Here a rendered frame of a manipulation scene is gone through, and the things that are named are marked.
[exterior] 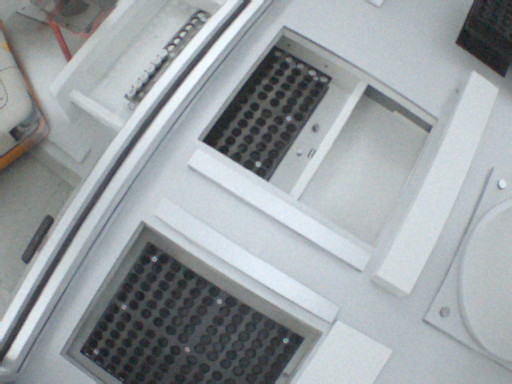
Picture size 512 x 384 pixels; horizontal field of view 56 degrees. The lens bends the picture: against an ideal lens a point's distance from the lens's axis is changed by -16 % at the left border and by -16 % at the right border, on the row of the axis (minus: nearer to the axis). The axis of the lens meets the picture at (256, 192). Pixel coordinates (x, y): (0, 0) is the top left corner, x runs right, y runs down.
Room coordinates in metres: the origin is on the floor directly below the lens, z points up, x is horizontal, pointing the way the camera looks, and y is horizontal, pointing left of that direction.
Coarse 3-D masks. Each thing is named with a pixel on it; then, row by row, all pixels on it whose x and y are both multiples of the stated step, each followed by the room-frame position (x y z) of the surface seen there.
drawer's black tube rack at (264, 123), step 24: (264, 72) 0.36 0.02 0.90; (288, 72) 0.37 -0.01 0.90; (240, 96) 0.32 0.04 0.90; (264, 96) 0.34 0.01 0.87; (288, 96) 0.33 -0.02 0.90; (312, 96) 0.35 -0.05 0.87; (240, 120) 0.28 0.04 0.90; (264, 120) 0.29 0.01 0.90; (288, 120) 0.30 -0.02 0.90; (216, 144) 0.26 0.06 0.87; (240, 144) 0.25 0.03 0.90; (264, 144) 0.26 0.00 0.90; (288, 144) 0.26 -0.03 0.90; (264, 168) 0.23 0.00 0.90
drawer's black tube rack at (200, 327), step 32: (160, 256) 0.09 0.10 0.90; (128, 288) 0.05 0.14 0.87; (160, 288) 0.06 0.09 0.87; (192, 288) 0.06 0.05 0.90; (128, 320) 0.00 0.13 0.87; (160, 320) 0.02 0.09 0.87; (192, 320) 0.03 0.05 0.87; (224, 320) 0.03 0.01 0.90; (256, 320) 0.04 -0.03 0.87; (96, 352) -0.05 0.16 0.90; (128, 352) -0.04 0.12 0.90; (160, 352) -0.03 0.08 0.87; (192, 352) -0.02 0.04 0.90; (224, 352) -0.01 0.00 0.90; (256, 352) 0.00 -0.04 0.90; (288, 352) 0.01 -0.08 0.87
